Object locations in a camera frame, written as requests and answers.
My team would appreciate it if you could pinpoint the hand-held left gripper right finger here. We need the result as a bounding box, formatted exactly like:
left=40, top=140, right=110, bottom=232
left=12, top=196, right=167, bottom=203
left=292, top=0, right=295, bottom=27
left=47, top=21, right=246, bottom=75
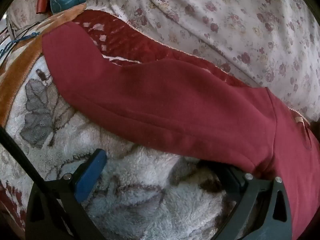
left=200, top=159, right=293, bottom=240

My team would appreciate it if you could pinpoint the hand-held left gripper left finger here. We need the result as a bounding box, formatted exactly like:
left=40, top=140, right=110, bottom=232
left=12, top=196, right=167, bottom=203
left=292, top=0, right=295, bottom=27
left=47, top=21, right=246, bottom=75
left=25, top=148, right=108, bottom=240

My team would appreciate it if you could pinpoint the maroon sweatshirt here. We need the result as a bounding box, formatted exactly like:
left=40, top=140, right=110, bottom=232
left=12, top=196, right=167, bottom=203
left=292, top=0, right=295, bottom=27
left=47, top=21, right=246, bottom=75
left=41, top=21, right=320, bottom=240

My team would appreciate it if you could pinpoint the printed fleece blanket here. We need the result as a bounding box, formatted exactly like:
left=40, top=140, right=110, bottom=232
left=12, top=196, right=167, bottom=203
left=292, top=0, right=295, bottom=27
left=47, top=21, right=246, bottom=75
left=0, top=4, right=313, bottom=240

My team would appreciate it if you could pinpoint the floral bed sheet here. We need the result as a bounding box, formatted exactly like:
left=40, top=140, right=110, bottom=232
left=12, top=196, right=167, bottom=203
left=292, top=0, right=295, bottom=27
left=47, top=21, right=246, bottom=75
left=5, top=0, right=320, bottom=123

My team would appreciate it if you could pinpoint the black cable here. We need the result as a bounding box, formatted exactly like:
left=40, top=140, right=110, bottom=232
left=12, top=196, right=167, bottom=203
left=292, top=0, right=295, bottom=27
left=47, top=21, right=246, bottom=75
left=0, top=126, right=105, bottom=240

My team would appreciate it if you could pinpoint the blue cord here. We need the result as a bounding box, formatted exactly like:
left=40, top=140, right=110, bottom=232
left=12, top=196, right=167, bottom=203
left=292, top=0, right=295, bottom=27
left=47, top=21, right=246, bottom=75
left=0, top=31, right=40, bottom=58

